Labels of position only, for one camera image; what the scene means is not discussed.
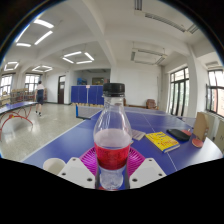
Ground bright white-framed window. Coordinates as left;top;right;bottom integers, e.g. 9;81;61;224
0;73;41;96

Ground blue folded table tennis tables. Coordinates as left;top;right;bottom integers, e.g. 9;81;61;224
70;84;104;106

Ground white mug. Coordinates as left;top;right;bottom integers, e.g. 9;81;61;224
42;157;67;176

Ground table tennis net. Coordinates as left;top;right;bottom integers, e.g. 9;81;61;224
75;104;104;120

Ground brown cardboard box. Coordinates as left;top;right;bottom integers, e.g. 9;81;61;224
192;111;211;143

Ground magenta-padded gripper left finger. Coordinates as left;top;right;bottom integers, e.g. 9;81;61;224
57;146;99;190

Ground ceiling air conditioner unit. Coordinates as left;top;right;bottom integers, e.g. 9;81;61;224
130;48;168;66

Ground group of ceiling lights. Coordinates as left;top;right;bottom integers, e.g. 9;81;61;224
3;18;95;73

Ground framed wall picture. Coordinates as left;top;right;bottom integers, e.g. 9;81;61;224
91;77;105;86

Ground shelf unit with books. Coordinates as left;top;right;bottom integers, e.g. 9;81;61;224
0;87;29;106

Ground black paddle case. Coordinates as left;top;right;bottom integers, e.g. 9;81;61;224
166;128;192;142

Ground brown armchair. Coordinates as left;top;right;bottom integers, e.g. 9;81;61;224
145;98;158;110

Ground person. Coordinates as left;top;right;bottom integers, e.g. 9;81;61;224
35;79;46;118

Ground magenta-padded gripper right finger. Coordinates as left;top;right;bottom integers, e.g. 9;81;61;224
126;146;167;190

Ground wide dark-framed window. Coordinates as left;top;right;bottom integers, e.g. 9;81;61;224
205;69;224;118

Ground yellow book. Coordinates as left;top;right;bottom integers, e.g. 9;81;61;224
145;131;181;154

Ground grey booklet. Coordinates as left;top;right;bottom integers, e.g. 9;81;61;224
130;128;147;141

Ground tall dark-framed window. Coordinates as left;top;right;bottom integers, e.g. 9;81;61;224
169;67;190;117

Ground blue red-legged table tennis table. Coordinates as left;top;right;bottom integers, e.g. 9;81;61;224
0;100;38;141

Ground white cabinet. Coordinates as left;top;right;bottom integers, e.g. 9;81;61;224
213;118;224;154

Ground dark door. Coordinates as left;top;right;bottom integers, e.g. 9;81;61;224
57;75;67;105

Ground clear red-labelled drink bottle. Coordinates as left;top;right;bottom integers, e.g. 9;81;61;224
93;82;133;192

